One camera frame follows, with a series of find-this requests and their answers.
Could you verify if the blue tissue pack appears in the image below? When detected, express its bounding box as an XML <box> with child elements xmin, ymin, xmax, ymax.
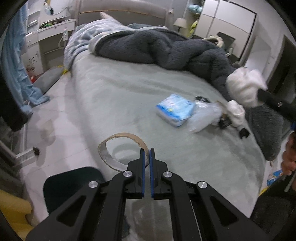
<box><xmin>156</xmin><ymin>94</ymin><xmax>195</xmax><ymax>127</ymax></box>

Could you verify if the blue white patterned quilt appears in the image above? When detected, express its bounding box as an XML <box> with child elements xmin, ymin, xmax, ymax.
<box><xmin>64</xmin><ymin>18</ymin><xmax>168</xmax><ymax>70</ymax></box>

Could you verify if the white wardrobe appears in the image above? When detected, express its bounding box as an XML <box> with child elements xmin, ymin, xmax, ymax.
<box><xmin>185</xmin><ymin>1</ymin><xmax>257</xmax><ymax>62</ymax></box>

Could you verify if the clear plastic bag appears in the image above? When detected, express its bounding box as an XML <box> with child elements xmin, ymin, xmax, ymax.
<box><xmin>188</xmin><ymin>98</ymin><xmax>223</xmax><ymax>133</ymax></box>

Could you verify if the bedside table lamp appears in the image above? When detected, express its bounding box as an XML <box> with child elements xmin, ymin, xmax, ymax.
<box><xmin>174</xmin><ymin>18</ymin><xmax>187</xmax><ymax>32</ymax></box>

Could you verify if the white balled sock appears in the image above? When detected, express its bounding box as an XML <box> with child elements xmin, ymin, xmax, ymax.
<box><xmin>226</xmin><ymin>100</ymin><xmax>245</xmax><ymax>128</ymax></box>

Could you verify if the white dressing desk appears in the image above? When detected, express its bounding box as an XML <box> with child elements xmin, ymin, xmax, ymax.
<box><xmin>22</xmin><ymin>1</ymin><xmax>76</xmax><ymax>76</ymax></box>

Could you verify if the grey upholstered headboard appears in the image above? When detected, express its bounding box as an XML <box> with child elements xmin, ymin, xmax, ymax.
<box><xmin>74</xmin><ymin>1</ymin><xmax>168</xmax><ymax>26</ymax></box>

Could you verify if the cream plush pet bed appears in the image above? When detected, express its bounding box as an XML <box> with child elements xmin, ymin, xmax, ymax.
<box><xmin>203</xmin><ymin>35</ymin><xmax>225</xmax><ymax>48</ymax></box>

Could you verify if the dark grey fleece blanket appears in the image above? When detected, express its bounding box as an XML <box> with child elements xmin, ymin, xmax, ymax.
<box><xmin>89</xmin><ymin>29</ymin><xmax>283</xmax><ymax>161</ymax></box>

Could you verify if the light blue hanging cloth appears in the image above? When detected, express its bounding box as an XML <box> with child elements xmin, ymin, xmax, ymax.
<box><xmin>1</xmin><ymin>4</ymin><xmax>50</xmax><ymax>117</ymax></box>

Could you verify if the large cardboard tape ring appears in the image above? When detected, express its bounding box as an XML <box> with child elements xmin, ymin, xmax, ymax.
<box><xmin>97</xmin><ymin>132</ymin><xmax>151</xmax><ymax>172</ymax></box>

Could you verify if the black plastic clip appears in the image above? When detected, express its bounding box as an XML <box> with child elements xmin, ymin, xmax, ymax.
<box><xmin>218</xmin><ymin>116</ymin><xmax>250</xmax><ymax>140</ymax></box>

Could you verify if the grey green bed sheet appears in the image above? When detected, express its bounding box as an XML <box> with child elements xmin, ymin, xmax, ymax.
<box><xmin>71</xmin><ymin>51</ymin><xmax>265</xmax><ymax>216</ymax></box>

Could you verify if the person's right hand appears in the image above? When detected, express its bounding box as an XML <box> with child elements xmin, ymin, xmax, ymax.
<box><xmin>281</xmin><ymin>132</ymin><xmax>295</xmax><ymax>176</ymax></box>

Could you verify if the dark trash bin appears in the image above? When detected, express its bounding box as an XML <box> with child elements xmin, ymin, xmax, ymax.
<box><xmin>43</xmin><ymin>167</ymin><xmax>109</xmax><ymax>227</ymax></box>

